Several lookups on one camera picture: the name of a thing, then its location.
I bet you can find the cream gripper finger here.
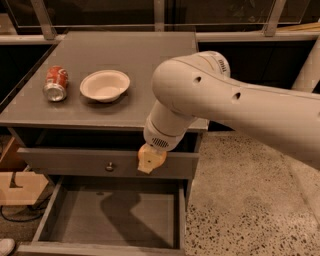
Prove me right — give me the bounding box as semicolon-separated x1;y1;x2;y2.
137;143;164;175

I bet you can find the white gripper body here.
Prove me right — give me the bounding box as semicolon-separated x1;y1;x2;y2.
143;118;184;151

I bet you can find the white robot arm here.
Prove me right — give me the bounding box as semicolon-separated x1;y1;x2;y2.
138;51;320;173

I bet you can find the brass drawer knob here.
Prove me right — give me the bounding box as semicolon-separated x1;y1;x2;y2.
105;162;115;172

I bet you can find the grey upper drawer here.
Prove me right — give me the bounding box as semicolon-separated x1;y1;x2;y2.
18;148;199;179

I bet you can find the grey drawer cabinet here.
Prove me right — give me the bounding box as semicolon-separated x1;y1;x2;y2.
0;31;207;256

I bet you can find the grey open middle drawer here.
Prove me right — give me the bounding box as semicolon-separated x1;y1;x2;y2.
17;176;186;256

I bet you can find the white paper bowl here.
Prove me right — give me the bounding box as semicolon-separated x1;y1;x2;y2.
80;70;130;103

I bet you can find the red soda can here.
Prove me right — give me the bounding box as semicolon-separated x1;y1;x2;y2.
43;66;68;102

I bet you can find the cardboard box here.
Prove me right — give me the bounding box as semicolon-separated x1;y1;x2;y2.
0;137;49;206

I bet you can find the black low cabinet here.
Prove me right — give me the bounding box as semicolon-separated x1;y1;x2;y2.
197;40;320;132

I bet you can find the white shoe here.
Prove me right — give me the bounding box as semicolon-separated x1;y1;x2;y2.
0;238;15;256

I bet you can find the black cable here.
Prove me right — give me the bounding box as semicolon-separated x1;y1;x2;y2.
0;193;54;223

